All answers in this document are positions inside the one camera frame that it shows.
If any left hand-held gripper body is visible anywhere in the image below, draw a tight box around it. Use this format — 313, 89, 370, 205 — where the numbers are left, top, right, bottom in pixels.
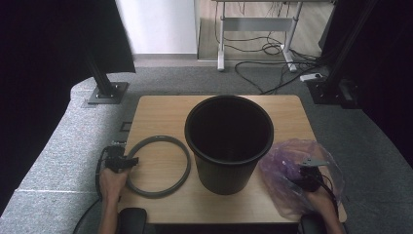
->
103, 140, 131, 174

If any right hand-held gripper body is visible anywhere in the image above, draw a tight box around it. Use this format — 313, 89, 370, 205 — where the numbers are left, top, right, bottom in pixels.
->
296, 157, 329, 193

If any purple plastic bag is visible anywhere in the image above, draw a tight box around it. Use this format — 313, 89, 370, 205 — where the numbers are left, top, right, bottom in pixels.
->
258, 138, 346, 222

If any grey bin rim ring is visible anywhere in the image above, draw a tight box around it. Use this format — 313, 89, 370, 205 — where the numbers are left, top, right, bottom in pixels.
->
125, 135, 192, 200

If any black trash bin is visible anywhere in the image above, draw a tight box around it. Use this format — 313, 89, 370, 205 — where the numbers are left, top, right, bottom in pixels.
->
184, 95, 275, 196

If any person's left hand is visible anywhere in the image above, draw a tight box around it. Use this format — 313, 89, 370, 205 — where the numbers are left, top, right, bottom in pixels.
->
98, 167, 130, 203

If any person's right hand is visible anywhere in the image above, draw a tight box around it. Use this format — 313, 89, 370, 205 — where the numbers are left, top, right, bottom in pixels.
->
305, 187, 336, 219

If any black metal stand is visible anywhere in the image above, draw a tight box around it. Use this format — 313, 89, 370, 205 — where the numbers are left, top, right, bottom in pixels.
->
82, 48, 131, 105
306, 0, 379, 109

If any white power strip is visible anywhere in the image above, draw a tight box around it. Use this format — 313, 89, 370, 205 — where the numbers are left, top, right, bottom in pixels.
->
299, 72, 323, 83

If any black curtain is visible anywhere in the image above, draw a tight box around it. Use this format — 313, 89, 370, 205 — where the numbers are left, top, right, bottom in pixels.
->
319, 0, 413, 174
0, 0, 136, 216

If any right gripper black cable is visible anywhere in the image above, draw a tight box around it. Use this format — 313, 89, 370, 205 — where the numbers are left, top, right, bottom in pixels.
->
311, 172, 339, 219

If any thin dark curved cable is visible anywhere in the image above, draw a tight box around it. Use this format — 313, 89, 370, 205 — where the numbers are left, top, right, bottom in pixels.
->
72, 198, 102, 234

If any long black floor cable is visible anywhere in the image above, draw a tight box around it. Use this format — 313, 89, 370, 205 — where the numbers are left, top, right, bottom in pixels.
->
234, 60, 327, 96

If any coiled black cable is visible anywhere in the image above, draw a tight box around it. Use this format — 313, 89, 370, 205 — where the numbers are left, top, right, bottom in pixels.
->
261, 42, 284, 57

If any white desk frame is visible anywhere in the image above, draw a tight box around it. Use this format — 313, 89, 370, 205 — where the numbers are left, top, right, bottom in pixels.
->
212, 0, 305, 73

